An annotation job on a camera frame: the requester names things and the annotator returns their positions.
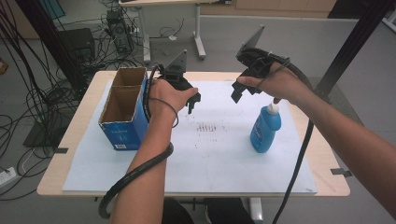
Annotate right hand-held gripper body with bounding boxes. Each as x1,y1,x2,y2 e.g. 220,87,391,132
235,24,292,78

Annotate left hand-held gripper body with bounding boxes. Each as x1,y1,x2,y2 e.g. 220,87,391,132
158,49,195,91

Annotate blue bottle with white cap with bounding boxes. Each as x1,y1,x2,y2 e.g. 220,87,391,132
249,97,283,154

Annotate blue cardboard box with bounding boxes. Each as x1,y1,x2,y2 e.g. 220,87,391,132
98,66,150,152

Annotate person's left hand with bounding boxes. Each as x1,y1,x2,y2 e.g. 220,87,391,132
148,78,200,121

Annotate person's right hand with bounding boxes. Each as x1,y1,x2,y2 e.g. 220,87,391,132
236,63,312,105

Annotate white desk with metal legs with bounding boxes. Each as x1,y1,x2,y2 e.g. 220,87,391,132
118,0,233,63

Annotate white table mat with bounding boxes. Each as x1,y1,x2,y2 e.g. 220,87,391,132
62,79,318,195

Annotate black computer tower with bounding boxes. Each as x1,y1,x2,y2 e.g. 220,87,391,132
106,8,134,54

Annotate grey gridded floor mat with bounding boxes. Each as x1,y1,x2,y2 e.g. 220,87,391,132
311,77,364,126

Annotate black equipment case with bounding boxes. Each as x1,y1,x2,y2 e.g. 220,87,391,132
58,27,96,63

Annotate person's legs in black trousers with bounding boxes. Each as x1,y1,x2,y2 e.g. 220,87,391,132
161,197,257,224

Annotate white table leg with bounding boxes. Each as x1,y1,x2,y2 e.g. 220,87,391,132
247,197,264,223

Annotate white power strip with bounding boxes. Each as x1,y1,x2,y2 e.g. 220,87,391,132
0,166,17,189

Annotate thin black right wrist cord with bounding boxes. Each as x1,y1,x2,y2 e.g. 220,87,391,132
257,57,291,89

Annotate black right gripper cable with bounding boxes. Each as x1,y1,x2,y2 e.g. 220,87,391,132
267,51,316,224

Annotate black corrugated left gripper cable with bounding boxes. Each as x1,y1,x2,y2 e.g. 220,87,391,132
97,63,176,219

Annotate black metal frame post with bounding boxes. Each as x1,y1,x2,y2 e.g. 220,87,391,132
14,0,88,92
313,0,396,105

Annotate tangle of black floor cables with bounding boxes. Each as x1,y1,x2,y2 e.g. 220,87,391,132
0,0,148,202

